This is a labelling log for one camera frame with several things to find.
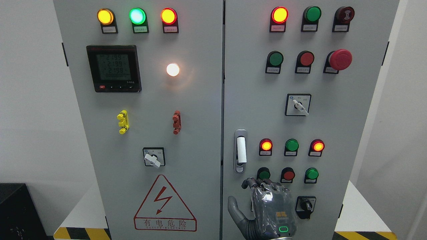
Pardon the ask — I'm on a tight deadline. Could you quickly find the red lit indicator top right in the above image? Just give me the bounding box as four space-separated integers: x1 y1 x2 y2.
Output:
269 6 289 32

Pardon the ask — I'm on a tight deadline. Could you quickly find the grey right cabinet door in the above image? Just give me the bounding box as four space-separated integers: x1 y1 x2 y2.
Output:
222 0 399 240

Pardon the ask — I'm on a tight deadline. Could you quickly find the green push button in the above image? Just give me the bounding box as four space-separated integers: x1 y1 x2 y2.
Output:
265 51 284 74
304 167 319 184
256 167 271 180

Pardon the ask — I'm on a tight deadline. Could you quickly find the yellow terminal connector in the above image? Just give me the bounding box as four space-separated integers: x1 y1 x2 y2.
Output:
116 110 129 135

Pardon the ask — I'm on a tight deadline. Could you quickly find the red lit indicator middle right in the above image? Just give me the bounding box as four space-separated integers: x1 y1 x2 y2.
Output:
308 139 325 157

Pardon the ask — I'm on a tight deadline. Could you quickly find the black key switch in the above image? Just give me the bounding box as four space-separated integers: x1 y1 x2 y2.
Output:
295 196 316 220

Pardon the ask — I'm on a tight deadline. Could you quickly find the upper right selector switch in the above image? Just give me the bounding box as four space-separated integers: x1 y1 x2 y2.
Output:
285 94 311 116

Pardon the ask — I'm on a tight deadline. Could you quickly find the green indicator middle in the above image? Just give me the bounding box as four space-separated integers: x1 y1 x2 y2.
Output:
284 139 299 156

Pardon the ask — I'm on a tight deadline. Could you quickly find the green push button lower right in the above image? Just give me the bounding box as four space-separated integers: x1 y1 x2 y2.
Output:
304 167 319 184

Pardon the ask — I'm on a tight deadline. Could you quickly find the grey left cabinet door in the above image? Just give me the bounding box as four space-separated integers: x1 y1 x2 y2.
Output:
54 0 223 240

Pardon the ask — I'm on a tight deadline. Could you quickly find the red push button lower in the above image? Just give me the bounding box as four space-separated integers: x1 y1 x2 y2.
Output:
280 167 295 183

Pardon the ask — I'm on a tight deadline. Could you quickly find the grey robotic right hand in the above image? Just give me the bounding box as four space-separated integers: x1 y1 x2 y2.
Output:
228 178 297 240

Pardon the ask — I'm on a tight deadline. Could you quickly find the red emergency stop button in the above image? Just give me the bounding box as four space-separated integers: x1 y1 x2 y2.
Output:
323 49 352 74

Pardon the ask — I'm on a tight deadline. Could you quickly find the black box lower left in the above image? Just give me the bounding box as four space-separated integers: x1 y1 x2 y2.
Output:
0 183 47 240

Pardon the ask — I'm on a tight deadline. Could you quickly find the grey cabinet door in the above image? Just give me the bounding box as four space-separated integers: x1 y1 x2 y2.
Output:
54 0 223 240
222 0 399 240

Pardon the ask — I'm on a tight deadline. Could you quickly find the red push button upper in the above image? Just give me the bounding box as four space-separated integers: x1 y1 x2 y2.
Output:
295 51 315 74

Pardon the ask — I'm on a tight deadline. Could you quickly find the white platform with hazard stripes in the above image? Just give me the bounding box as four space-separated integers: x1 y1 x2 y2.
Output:
51 182 397 240

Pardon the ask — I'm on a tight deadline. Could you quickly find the green indicator top right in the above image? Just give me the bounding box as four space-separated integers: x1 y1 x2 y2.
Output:
301 6 322 32

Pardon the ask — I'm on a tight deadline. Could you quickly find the silver door handle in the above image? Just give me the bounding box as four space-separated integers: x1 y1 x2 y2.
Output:
233 129 247 173

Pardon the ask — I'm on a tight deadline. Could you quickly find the green lit indicator light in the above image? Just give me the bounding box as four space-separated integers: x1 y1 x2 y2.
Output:
129 8 149 33

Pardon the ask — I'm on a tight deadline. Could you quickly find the red terminal connector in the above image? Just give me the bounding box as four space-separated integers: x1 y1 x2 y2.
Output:
172 110 181 135

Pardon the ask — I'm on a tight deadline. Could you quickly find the red push button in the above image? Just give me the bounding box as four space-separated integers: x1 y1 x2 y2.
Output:
295 51 315 74
280 167 295 183

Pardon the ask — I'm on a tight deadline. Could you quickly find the red buzzer alarm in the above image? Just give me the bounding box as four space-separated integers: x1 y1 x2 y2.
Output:
332 6 355 32

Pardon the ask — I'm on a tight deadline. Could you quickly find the white indicator light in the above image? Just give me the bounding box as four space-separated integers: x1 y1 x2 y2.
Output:
166 63 180 77

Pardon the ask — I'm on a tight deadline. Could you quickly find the left door selector switch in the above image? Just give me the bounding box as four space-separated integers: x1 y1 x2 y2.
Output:
143 147 166 169

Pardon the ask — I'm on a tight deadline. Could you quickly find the green push button upper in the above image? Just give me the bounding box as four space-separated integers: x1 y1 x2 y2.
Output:
265 51 284 74

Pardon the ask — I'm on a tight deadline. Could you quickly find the red electric warning sticker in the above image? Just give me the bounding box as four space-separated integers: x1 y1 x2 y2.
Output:
134 174 197 231

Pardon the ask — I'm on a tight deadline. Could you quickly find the red lit indicator light left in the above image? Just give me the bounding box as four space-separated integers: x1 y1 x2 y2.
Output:
160 7 179 33

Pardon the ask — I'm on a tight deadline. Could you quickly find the green push button lower left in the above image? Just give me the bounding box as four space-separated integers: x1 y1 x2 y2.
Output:
256 167 271 180

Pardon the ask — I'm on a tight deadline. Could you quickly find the black digital power meter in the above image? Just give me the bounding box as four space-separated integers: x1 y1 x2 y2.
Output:
86 45 142 93

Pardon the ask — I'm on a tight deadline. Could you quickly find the yellow indicator light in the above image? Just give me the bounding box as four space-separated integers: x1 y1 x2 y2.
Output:
97 9 118 34

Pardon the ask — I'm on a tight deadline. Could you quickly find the red lit indicator middle left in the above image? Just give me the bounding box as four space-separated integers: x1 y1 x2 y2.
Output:
258 138 273 156

